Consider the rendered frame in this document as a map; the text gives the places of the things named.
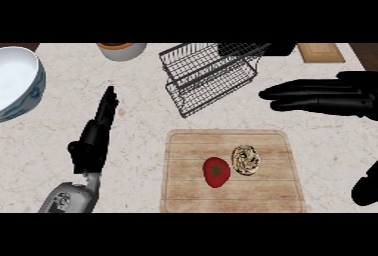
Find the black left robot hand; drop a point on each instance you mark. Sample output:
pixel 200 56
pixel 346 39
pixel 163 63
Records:
pixel 93 133

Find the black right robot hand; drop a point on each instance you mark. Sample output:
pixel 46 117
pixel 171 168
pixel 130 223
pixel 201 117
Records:
pixel 325 96

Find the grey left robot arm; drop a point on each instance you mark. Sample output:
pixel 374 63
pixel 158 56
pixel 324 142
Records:
pixel 68 198

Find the red tomato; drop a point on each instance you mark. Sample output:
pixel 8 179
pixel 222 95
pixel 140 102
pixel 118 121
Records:
pixel 216 172

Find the wooden cutting board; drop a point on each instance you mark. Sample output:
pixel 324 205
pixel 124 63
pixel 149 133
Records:
pixel 231 173

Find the tan wooden block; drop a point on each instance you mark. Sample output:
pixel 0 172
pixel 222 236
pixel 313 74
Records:
pixel 321 52

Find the white bowl with blue pattern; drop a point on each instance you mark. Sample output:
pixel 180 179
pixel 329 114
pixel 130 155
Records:
pixel 19 83

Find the brown speckled bread roll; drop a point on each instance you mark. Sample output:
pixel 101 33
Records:
pixel 245 160

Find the grey pot with orange rim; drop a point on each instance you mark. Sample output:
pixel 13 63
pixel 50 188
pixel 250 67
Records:
pixel 121 51

